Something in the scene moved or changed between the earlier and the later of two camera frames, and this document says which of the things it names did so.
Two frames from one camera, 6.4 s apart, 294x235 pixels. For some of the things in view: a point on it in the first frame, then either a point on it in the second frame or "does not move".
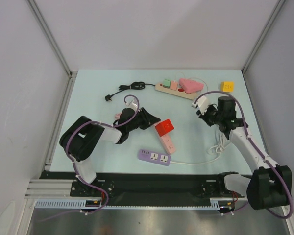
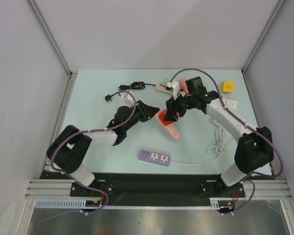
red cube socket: [164, 127] → [161, 116]
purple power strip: [154, 157] does not move
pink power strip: [168, 143] → [172, 127]
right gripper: [208, 117] → [176, 107]
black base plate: [159, 186] does not move
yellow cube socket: [228, 86] does not move
